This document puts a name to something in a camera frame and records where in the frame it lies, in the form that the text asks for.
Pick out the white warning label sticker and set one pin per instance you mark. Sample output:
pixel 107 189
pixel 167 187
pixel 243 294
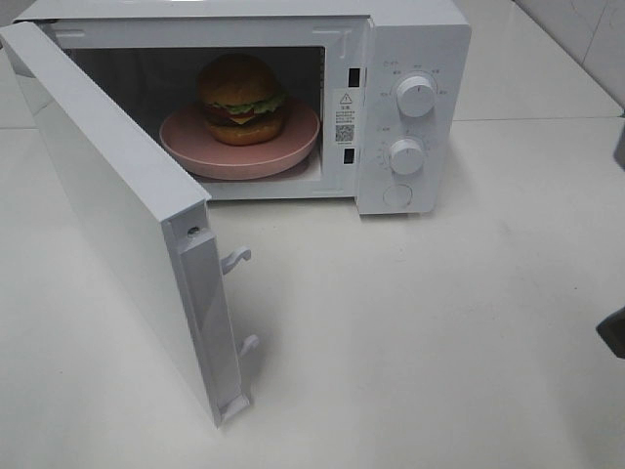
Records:
pixel 346 107

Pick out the white microwave oven body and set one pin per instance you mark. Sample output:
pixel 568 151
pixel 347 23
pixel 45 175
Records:
pixel 146 55

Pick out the upper white power knob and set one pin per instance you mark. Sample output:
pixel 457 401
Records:
pixel 416 95

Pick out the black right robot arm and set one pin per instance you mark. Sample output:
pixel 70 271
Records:
pixel 611 329

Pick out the lower white timer knob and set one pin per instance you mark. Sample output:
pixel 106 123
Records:
pixel 407 156

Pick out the burger with lettuce and cheese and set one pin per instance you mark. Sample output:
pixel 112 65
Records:
pixel 242 101

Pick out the round white door button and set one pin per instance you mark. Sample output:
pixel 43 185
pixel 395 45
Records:
pixel 398 196

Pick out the pink round plate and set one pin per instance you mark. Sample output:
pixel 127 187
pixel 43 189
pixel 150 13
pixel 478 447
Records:
pixel 185 136

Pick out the white microwave door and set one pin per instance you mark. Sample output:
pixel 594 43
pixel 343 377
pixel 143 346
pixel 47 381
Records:
pixel 146 216

